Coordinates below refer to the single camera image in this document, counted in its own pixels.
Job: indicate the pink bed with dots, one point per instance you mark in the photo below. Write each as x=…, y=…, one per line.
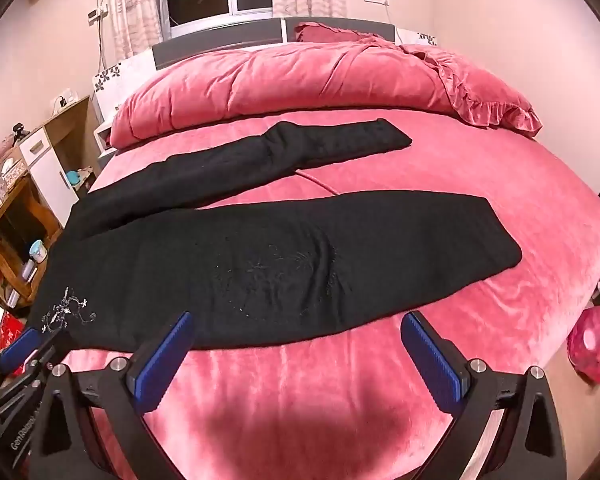
x=429, y=185

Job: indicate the white nightstand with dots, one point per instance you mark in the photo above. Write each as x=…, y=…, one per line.
x=104, y=132

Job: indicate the pink duvet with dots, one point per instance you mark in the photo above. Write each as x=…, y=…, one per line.
x=280, y=80

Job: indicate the wooden desk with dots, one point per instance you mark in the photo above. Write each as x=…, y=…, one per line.
x=10, y=220

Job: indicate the teal bowl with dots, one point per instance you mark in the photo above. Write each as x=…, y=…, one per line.
x=73, y=178

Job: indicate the pink plastic bag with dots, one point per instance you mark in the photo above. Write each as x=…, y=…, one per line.
x=594, y=345

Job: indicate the grey headboard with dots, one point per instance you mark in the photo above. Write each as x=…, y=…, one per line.
x=205, y=47

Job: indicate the dark red pillow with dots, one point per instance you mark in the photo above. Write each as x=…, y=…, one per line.
x=325, y=32

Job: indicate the black pants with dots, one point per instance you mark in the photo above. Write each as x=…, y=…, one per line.
x=280, y=255

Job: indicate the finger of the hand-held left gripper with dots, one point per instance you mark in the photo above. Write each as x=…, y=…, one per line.
x=20, y=344

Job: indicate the pink ruffled pillow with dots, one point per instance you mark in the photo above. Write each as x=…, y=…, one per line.
x=469, y=85

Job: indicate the red box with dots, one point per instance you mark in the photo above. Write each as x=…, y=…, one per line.
x=11, y=335

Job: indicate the white and wood cabinet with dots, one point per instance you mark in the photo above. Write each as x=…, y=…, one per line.
x=47, y=170

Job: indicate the white leaf-print panel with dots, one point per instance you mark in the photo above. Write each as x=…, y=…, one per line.
x=419, y=37
x=107, y=77

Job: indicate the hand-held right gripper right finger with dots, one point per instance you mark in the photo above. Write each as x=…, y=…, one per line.
x=432, y=365

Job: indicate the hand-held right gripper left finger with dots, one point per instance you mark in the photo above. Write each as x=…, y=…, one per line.
x=162, y=365

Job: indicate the teal lidded cup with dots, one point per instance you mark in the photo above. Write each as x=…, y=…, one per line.
x=38, y=251

